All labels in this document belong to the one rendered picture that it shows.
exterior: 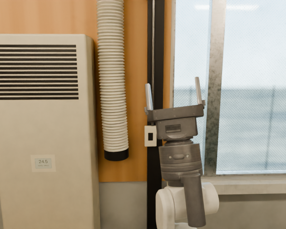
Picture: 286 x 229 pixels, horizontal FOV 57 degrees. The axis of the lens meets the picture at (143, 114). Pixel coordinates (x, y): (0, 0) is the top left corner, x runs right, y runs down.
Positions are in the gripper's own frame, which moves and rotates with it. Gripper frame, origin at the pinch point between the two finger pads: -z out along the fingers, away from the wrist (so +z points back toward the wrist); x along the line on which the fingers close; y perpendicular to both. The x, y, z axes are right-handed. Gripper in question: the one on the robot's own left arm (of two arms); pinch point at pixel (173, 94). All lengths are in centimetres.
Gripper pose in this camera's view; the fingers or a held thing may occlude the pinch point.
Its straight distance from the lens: 58.4
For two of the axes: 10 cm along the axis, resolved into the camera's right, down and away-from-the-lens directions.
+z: 1.0, 9.9, -0.8
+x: 9.8, -1.1, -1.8
